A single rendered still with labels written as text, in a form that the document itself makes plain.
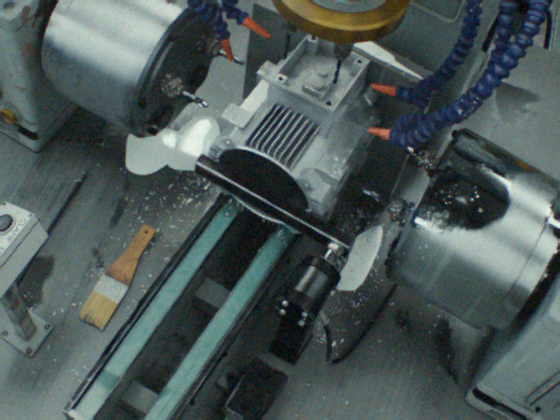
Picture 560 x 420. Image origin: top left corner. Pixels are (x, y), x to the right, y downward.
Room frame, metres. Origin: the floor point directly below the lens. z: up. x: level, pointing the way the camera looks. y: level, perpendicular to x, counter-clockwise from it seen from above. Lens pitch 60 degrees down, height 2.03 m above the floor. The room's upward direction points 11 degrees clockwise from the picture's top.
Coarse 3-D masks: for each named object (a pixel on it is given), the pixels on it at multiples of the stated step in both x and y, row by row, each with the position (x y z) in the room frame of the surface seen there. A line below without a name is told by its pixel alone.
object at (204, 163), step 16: (208, 160) 0.65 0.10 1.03; (208, 176) 0.64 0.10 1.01; (224, 176) 0.63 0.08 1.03; (240, 176) 0.64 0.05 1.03; (240, 192) 0.62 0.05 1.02; (256, 192) 0.61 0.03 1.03; (272, 192) 0.62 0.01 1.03; (272, 208) 0.60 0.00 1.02; (288, 208) 0.60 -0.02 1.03; (288, 224) 0.59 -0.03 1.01; (304, 224) 0.58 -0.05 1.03; (320, 224) 0.58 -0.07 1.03; (320, 240) 0.57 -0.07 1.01; (336, 240) 0.56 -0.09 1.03; (352, 240) 0.57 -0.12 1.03
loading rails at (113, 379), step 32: (224, 224) 0.62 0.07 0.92; (192, 256) 0.55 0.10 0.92; (224, 256) 0.61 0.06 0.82; (256, 256) 0.57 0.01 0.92; (288, 256) 0.58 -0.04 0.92; (160, 288) 0.49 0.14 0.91; (192, 288) 0.52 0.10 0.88; (224, 288) 0.54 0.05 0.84; (256, 288) 0.52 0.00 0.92; (128, 320) 0.42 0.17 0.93; (160, 320) 0.44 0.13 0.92; (224, 320) 0.46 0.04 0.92; (256, 320) 0.51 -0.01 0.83; (128, 352) 0.38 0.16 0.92; (160, 352) 0.43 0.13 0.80; (192, 352) 0.40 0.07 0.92; (224, 352) 0.41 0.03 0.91; (96, 384) 0.32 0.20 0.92; (128, 384) 0.35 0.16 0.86; (192, 384) 0.35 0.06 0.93; (224, 384) 0.39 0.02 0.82; (96, 416) 0.28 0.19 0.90; (160, 416) 0.29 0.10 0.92; (192, 416) 0.33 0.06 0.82
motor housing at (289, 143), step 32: (256, 96) 0.76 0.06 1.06; (256, 128) 0.67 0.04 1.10; (288, 128) 0.68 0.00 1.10; (352, 128) 0.73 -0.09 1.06; (224, 160) 0.68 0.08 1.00; (256, 160) 0.72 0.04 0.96; (288, 160) 0.63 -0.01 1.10; (352, 160) 0.70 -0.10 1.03; (288, 192) 0.68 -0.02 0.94; (320, 192) 0.62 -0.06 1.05
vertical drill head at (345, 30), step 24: (288, 0) 0.70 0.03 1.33; (312, 0) 0.71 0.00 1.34; (336, 0) 0.70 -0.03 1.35; (360, 0) 0.71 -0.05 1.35; (384, 0) 0.73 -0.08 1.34; (408, 0) 0.75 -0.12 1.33; (288, 24) 0.72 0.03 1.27; (312, 24) 0.68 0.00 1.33; (336, 24) 0.68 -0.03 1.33; (360, 24) 0.69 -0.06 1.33; (384, 24) 0.70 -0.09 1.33; (288, 48) 0.73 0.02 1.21; (336, 48) 0.70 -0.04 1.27; (336, 72) 0.70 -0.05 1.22
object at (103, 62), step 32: (64, 0) 0.82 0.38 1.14; (96, 0) 0.81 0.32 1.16; (128, 0) 0.82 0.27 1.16; (160, 0) 0.83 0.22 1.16; (64, 32) 0.77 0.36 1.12; (96, 32) 0.77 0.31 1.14; (128, 32) 0.77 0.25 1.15; (160, 32) 0.77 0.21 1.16; (192, 32) 0.82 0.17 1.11; (64, 64) 0.74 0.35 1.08; (96, 64) 0.73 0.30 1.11; (128, 64) 0.73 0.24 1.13; (160, 64) 0.75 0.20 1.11; (192, 64) 0.83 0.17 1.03; (64, 96) 0.75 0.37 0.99; (96, 96) 0.71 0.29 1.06; (128, 96) 0.70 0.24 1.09; (160, 96) 0.74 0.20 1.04; (128, 128) 0.69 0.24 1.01; (160, 128) 0.74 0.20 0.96
